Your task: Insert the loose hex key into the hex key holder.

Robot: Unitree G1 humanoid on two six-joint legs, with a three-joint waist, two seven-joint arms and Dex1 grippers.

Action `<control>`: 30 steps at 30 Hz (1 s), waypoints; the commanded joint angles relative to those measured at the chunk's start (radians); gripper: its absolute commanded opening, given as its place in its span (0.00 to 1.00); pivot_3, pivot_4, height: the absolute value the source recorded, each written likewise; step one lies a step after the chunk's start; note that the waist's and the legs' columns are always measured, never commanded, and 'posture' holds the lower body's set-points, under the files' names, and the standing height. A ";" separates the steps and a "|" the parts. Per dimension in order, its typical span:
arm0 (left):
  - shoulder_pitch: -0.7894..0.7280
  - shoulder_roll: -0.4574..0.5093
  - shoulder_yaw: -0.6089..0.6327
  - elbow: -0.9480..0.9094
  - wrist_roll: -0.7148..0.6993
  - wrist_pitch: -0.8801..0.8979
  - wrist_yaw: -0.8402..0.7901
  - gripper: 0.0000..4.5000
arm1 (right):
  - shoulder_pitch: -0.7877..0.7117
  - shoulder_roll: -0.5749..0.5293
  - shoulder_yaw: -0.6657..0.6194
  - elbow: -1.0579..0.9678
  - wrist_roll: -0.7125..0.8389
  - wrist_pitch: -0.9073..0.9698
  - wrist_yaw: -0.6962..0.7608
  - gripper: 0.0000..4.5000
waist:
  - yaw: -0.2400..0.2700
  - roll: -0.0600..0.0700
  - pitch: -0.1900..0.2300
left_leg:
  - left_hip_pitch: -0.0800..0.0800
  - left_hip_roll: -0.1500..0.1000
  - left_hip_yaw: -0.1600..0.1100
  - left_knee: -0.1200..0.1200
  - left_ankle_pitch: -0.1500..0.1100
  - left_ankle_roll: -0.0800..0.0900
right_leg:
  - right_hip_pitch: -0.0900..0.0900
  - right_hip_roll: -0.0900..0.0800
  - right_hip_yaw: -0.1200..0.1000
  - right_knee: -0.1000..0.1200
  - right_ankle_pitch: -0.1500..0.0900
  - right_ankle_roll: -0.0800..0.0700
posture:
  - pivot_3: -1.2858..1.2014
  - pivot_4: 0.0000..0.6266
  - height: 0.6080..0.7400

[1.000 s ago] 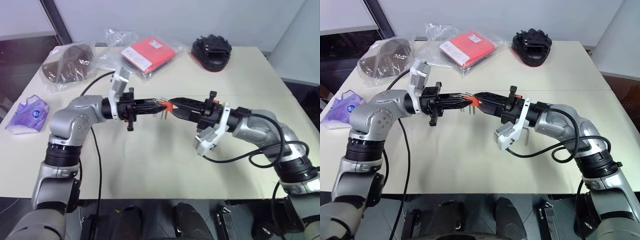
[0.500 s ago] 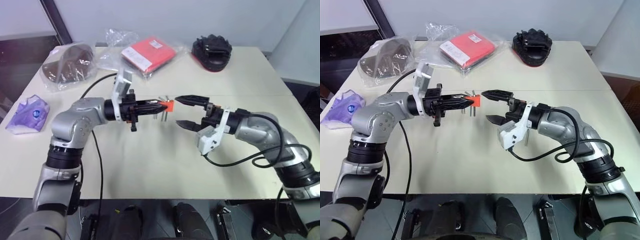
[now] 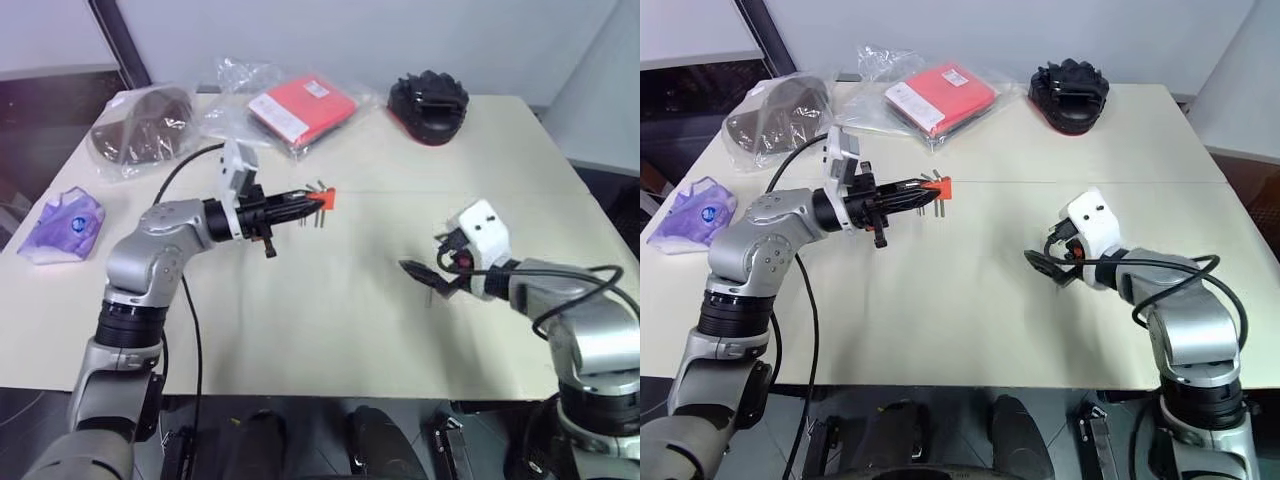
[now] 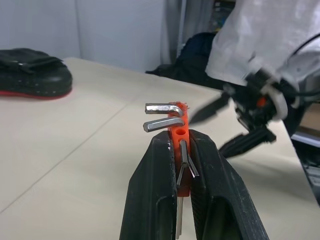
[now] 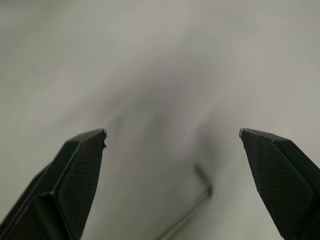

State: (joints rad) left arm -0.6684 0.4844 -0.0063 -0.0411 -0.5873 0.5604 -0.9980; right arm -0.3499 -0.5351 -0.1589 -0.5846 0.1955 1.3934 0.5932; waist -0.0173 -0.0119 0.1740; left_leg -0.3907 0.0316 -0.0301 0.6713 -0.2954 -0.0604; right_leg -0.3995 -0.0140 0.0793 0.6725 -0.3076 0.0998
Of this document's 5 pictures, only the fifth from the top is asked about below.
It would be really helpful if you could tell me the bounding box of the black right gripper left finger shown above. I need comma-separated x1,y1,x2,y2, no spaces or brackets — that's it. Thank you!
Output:
0,128,108,240

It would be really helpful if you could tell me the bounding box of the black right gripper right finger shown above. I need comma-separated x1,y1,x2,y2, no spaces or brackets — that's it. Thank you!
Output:
238,127,320,240

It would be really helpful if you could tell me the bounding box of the loose silver hex key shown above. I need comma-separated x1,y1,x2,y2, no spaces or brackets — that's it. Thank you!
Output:
159,163,213,240

